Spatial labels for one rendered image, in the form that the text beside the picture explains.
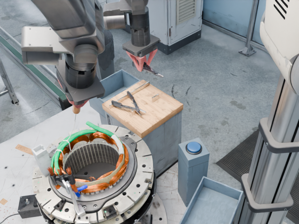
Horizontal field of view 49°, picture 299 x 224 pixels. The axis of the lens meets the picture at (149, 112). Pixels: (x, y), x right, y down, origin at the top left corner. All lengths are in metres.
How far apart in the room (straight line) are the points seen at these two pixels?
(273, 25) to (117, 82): 0.73
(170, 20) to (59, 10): 2.72
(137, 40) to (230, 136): 1.63
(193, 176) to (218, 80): 2.01
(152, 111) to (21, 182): 0.58
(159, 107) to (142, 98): 0.07
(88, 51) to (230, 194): 0.57
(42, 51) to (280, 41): 0.43
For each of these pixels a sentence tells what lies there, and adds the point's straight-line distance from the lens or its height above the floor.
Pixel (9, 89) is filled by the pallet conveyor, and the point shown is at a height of 0.15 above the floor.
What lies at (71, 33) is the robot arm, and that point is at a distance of 0.48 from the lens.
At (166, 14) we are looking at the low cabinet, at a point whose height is 0.43.
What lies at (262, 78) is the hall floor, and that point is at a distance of 3.09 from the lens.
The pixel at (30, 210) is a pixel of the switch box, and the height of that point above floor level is 0.82.
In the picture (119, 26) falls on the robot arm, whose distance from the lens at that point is 0.96.
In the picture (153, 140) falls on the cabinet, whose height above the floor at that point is 0.99.
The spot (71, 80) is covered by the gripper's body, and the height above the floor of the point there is 1.42.
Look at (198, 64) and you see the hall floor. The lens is 3.17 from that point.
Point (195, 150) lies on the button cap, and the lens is 0.99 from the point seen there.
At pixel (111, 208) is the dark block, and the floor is 1.09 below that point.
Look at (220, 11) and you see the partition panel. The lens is 3.46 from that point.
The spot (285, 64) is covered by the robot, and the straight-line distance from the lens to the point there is 0.67.
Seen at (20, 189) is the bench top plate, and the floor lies 0.78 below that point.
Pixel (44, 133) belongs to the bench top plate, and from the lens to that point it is 1.50.
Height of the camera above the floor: 1.79
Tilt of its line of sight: 42 degrees down
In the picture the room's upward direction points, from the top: 4 degrees counter-clockwise
